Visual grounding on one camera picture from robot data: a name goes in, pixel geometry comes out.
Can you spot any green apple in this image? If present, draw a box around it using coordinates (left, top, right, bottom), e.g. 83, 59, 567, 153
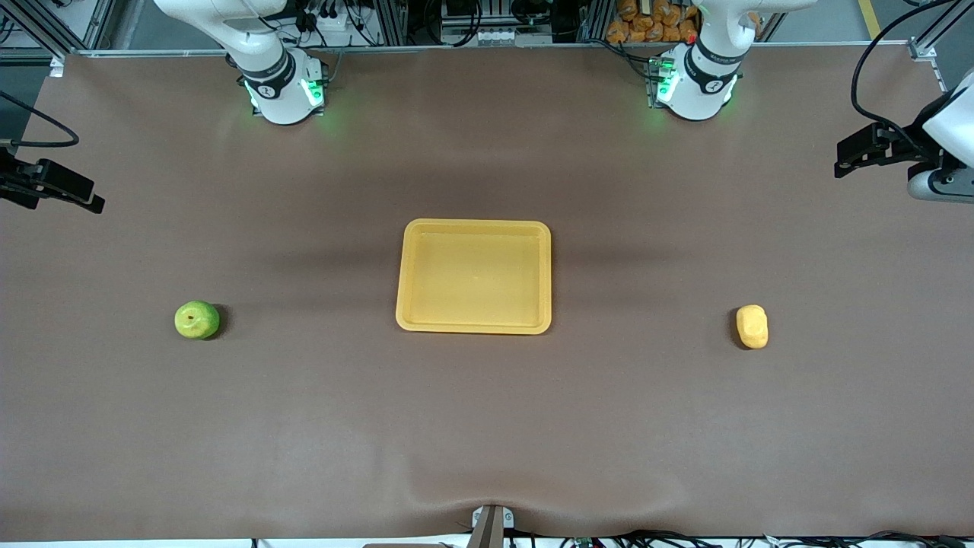
174, 300, 221, 340

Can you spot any yellow potato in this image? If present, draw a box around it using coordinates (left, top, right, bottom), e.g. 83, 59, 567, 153
735, 304, 769, 350

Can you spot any yellow plastic tray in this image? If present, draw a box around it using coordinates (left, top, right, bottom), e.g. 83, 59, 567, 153
395, 218, 552, 336

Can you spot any bag of orange snacks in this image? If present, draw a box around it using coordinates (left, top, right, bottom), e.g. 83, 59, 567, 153
606, 0, 699, 44

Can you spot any white power strip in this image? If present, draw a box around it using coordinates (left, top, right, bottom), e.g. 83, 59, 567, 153
314, 8, 362, 33

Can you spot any brown table mat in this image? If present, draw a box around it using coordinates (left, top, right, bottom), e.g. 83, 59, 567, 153
0, 46, 974, 543

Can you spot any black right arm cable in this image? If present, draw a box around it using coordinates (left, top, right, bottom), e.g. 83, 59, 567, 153
0, 90, 81, 149

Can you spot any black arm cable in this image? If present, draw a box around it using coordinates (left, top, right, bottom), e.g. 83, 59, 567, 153
0, 90, 81, 149
849, 0, 974, 153

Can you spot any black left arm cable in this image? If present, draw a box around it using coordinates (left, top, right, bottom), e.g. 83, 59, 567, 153
849, 0, 974, 153

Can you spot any aluminium frame clamp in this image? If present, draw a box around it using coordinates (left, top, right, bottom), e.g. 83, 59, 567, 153
908, 37, 948, 94

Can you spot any aluminium table rail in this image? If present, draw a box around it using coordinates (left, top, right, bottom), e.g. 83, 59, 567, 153
65, 40, 914, 59

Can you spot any black floor cable bundle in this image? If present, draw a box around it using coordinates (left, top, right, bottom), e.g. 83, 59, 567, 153
506, 528, 974, 548

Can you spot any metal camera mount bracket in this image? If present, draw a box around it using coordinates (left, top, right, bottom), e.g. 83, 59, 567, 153
470, 504, 517, 548

